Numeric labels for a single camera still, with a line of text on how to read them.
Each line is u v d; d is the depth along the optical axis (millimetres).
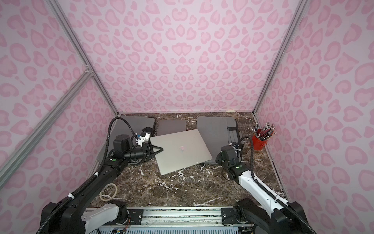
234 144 763
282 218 393
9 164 507
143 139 736
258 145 923
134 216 737
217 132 1060
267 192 464
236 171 590
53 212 387
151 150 715
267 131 881
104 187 532
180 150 773
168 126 1107
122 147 617
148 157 693
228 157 639
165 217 750
